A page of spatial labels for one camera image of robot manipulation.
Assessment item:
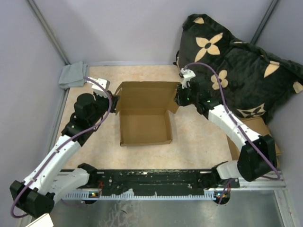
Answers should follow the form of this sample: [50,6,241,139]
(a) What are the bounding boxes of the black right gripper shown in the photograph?
[174,82,199,107]

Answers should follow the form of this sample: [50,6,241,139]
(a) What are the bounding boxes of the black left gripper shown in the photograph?
[89,90,120,125]

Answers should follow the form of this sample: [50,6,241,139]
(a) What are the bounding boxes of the brown cardboard box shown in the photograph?
[115,81,180,147]

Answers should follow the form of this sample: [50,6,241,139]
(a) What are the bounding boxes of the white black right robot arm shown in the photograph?
[175,85,281,187]

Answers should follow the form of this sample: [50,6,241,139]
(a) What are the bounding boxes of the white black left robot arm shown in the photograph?
[9,92,120,218]

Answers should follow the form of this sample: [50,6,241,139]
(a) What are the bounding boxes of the small folded cardboard box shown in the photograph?
[240,117,283,157]

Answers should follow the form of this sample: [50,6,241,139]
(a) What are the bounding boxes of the grey folded cloth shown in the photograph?
[58,61,89,89]

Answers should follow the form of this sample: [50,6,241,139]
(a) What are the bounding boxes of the black floral plush pillow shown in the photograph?
[176,14,303,122]

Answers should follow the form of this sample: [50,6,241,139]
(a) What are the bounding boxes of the white sheet corner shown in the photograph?
[26,213,54,227]

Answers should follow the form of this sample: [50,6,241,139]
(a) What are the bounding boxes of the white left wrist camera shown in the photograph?
[87,77,110,98]

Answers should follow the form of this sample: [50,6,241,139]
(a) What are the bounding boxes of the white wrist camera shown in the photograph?
[87,77,110,98]
[180,68,196,89]

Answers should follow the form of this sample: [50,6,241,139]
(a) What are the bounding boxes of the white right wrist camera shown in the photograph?
[180,68,196,89]

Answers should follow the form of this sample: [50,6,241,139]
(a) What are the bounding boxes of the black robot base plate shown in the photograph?
[80,169,228,196]

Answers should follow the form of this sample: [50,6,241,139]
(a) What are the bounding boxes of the white perforated cable duct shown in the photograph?
[63,190,217,201]

